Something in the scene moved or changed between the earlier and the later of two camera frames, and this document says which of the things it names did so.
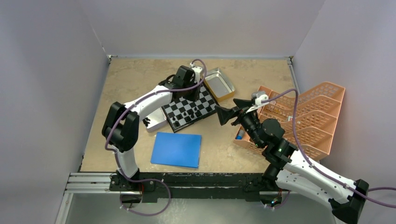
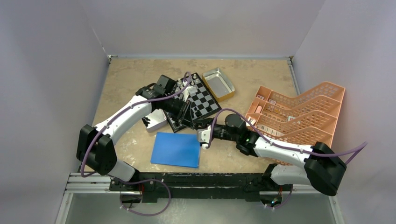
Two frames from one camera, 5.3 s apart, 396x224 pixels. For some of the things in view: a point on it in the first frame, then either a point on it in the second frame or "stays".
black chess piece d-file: x=198 y=113 stays
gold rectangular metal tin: x=219 y=84 stays
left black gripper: x=194 y=96 → x=183 y=112
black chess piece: x=208 y=108 stays
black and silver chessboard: x=183 y=113 stays
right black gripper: x=225 y=115 → x=205 y=123
